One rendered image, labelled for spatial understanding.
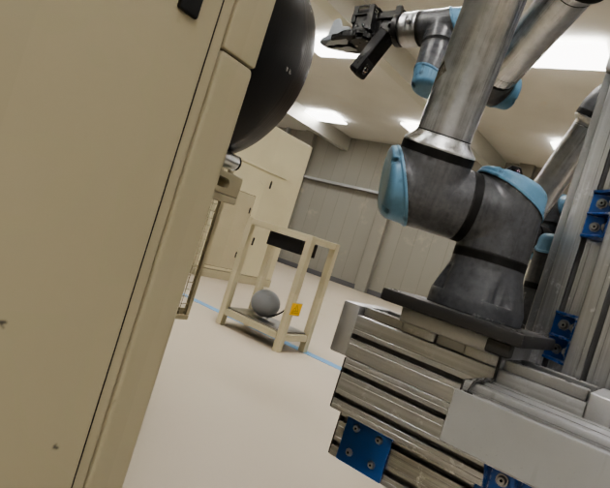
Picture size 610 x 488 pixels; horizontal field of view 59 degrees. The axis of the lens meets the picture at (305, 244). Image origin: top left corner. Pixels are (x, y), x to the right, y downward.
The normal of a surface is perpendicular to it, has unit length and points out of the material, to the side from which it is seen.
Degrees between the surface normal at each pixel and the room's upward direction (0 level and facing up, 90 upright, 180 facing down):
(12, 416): 90
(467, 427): 90
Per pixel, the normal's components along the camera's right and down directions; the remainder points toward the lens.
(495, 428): -0.56, -0.18
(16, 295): 0.80, 0.26
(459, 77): -0.39, 0.13
